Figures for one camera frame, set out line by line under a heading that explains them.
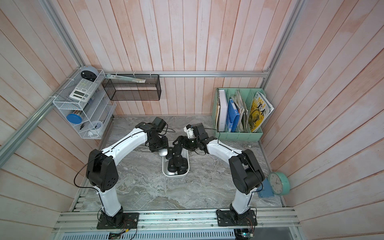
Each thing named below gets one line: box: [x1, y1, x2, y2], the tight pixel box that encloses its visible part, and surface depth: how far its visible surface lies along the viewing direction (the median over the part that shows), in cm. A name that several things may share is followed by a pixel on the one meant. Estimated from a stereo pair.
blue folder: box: [226, 98, 240, 133], surface depth 97 cm
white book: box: [218, 89, 228, 132], surface depth 96 cm
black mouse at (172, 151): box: [165, 145, 182, 160], surface depth 97 cm
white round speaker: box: [80, 65, 99, 82], surface depth 84 cm
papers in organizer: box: [231, 89, 250, 133], surface depth 98 cm
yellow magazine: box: [248, 91, 275, 133], surface depth 100 cm
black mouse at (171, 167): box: [167, 158, 178, 173], surface depth 90 cm
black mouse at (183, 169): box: [177, 157, 188, 175], surface depth 89 cm
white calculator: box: [69, 78, 98, 103], surface depth 79 cm
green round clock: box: [267, 171, 291, 196], surface depth 76 cm
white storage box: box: [162, 148, 190, 178], surface depth 90 cm
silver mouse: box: [158, 148, 168, 157], surface depth 88 cm
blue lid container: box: [66, 113, 83, 125], surface depth 78 cm
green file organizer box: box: [211, 87, 266, 142], surface depth 101 cm
